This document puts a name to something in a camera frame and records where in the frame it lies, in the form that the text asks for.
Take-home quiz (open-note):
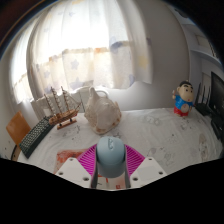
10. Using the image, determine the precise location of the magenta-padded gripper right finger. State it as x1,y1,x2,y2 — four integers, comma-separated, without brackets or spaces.
124,143,168,190

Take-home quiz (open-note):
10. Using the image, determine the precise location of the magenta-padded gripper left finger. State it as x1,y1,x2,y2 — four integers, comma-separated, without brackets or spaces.
54,144,99,190

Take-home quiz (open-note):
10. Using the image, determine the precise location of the light blue computer mouse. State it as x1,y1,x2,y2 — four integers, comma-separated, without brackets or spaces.
95,135,127,179

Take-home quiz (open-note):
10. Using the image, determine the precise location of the white printed tablecloth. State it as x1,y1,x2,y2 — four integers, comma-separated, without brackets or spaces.
11,106,224,176

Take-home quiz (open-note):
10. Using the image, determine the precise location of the black computer keyboard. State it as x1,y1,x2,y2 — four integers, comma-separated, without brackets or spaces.
18,114,56,160

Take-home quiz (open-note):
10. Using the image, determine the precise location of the wooden model sailing ship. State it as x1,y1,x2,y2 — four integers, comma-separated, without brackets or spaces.
43,85,83,131

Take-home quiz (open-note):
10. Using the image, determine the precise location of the large white conch shell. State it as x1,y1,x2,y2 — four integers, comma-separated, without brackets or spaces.
83,86,123,135

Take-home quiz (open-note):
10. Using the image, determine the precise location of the orange wooden chair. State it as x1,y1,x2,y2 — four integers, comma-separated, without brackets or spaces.
5,110,32,163

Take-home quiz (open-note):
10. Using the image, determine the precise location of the white radiator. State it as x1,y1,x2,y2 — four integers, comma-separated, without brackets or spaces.
30,88,111,121

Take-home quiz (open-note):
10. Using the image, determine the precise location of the cartoon boy figure clock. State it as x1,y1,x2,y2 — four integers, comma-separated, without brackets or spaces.
171,80,195,118

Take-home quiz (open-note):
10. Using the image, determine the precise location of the black router with antennas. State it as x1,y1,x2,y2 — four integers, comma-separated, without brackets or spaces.
194,82,213,117

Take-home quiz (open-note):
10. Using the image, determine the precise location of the black computer monitor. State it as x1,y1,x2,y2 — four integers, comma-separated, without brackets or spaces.
209,70,224,141

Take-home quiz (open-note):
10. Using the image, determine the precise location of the white star-print curtain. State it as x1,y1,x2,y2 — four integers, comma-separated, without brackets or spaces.
11,0,154,104

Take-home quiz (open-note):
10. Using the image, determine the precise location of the white wall shelf unit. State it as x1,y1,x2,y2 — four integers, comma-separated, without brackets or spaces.
176,6,224,68

